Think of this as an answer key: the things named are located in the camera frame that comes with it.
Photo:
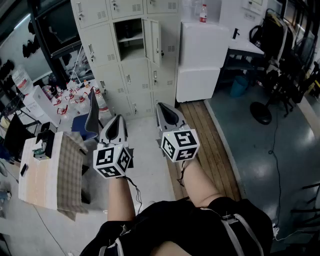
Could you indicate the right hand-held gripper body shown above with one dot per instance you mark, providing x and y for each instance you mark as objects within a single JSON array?
[{"x": 180, "y": 145}]

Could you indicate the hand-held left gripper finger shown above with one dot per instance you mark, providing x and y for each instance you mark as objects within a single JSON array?
[
  {"x": 104, "y": 132},
  {"x": 124, "y": 135}
]

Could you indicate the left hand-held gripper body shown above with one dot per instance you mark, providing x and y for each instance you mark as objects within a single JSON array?
[{"x": 110, "y": 160}]

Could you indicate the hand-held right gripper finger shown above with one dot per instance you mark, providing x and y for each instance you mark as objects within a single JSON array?
[
  {"x": 160, "y": 122},
  {"x": 181, "y": 120}
]

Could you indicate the grey metal locker cabinet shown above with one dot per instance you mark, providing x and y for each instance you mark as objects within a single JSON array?
[{"x": 105, "y": 75}]

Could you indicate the person's left forearm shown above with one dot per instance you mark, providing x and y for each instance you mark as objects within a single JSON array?
[{"x": 121, "y": 200}]

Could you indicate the person's right forearm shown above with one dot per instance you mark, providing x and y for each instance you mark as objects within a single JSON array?
[{"x": 197, "y": 182}]

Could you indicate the locker door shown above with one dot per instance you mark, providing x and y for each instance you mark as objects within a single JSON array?
[{"x": 152, "y": 40}]

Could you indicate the blue chair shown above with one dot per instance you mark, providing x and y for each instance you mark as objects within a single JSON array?
[{"x": 82, "y": 125}]

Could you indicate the wooden floor board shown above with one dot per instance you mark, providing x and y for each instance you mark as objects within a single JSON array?
[{"x": 207, "y": 140}]

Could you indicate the checkered cloth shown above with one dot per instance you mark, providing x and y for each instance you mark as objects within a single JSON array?
[{"x": 70, "y": 175}]

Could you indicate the black box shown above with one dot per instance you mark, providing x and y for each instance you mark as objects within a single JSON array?
[{"x": 47, "y": 142}]

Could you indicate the blue bucket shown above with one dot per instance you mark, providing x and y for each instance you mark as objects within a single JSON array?
[{"x": 238, "y": 86}]

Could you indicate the pink patterned bag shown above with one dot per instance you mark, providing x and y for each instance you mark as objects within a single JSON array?
[{"x": 48, "y": 91}]

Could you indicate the white cardboard box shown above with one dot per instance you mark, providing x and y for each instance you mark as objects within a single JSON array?
[{"x": 40, "y": 105}]

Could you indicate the person's black clothing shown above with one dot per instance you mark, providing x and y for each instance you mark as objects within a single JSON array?
[{"x": 175, "y": 220}]

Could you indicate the small wooden table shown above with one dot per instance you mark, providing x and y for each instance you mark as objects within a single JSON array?
[{"x": 37, "y": 182}]

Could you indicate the large white foam box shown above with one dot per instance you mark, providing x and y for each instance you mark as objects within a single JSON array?
[{"x": 203, "y": 45}]

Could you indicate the black round fan base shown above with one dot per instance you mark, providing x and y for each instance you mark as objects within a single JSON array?
[{"x": 260, "y": 113}]

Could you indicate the small black flat device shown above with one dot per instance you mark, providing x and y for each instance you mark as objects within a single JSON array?
[{"x": 23, "y": 170}]

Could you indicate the black folding chair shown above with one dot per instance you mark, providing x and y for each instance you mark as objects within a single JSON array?
[{"x": 17, "y": 137}]

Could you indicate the large clear water jug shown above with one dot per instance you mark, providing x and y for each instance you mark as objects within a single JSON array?
[{"x": 22, "y": 81}]

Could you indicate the white sink table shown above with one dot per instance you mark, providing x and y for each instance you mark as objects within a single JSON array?
[{"x": 246, "y": 46}]

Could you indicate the black faucet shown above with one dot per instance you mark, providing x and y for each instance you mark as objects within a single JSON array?
[{"x": 235, "y": 33}]

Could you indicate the black office chair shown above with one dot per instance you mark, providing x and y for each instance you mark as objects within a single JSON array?
[{"x": 282, "y": 92}]

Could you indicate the person's bare leg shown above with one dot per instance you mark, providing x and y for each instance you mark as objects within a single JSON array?
[{"x": 172, "y": 250}]

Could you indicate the red label water bottle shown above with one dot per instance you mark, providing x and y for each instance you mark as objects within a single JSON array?
[{"x": 203, "y": 13}]

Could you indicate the black backpack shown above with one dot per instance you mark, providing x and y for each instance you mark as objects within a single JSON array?
[{"x": 256, "y": 37}]

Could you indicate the black metal shelf frame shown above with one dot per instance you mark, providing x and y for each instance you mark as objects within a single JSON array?
[{"x": 45, "y": 45}]

